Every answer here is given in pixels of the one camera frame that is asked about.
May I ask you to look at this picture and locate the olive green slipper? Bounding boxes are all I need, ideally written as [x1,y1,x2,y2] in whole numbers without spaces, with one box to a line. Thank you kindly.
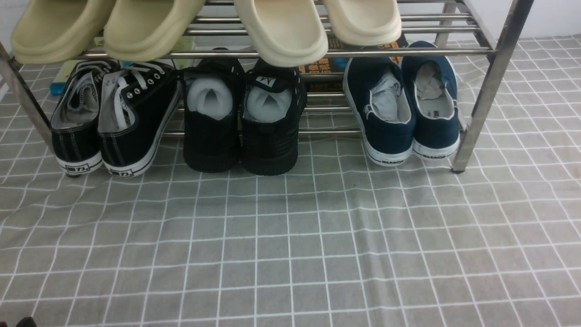
[103,0,205,62]
[10,0,115,64]

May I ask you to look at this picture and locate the black knit shoe left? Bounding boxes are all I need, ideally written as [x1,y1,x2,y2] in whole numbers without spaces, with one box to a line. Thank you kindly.
[180,57,246,173]

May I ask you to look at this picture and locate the navy slip-on shoe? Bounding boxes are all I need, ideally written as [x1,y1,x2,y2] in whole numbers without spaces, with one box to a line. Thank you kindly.
[400,56,460,160]
[343,57,415,166]

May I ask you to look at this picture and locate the black canvas sneaker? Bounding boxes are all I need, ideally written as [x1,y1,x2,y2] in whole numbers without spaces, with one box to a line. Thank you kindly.
[98,61,181,178]
[50,59,121,176]

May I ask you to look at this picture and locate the black knit shoe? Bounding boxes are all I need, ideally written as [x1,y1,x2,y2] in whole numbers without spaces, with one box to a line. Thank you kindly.
[240,59,307,176]
[180,57,246,173]

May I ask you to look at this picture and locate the black knit shoe right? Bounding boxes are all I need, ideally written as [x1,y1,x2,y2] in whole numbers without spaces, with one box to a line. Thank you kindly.
[240,59,307,176]

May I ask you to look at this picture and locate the black canvas sneaker left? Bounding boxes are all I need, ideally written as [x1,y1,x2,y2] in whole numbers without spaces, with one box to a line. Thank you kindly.
[50,59,121,176]

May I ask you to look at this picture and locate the cream slipper far right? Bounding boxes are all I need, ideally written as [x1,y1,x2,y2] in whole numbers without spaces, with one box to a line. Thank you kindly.
[323,0,402,46]

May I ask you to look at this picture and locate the cream slipper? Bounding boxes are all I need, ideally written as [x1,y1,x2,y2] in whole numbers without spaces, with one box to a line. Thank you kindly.
[234,0,328,68]
[323,0,402,46]

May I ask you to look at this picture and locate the black canvas sneaker right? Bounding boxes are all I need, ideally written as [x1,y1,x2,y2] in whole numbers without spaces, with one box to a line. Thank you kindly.
[98,61,181,178]

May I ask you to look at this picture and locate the stainless steel shoe rack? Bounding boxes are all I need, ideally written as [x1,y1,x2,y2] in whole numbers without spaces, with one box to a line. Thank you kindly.
[1,0,535,174]

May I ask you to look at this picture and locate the olive green slipper far left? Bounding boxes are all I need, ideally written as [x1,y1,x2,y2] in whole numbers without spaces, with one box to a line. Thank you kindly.
[10,0,115,64]

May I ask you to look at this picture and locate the grey checked floor cloth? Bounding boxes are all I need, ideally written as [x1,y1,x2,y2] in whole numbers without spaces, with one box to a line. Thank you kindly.
[0,35,581,327]

